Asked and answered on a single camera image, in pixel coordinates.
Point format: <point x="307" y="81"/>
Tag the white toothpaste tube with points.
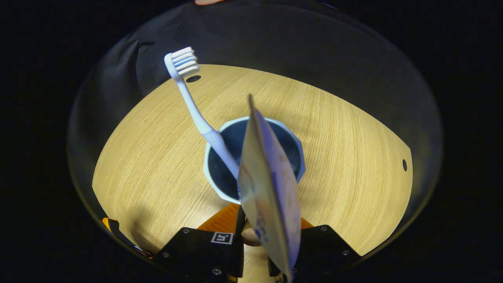
<point x="267" y="177"/>

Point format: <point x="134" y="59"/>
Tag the white toothbrush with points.
<point x="192" y="110"/>

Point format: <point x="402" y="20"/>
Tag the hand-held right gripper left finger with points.
<point x="239" y="243"/>

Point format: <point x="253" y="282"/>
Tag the black backdrop cloth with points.
<point x="275" y="39"/>

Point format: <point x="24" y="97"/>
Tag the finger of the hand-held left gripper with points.
<point x="118" y="231"/>

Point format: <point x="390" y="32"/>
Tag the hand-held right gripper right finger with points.
<point x="326" y="247"/>

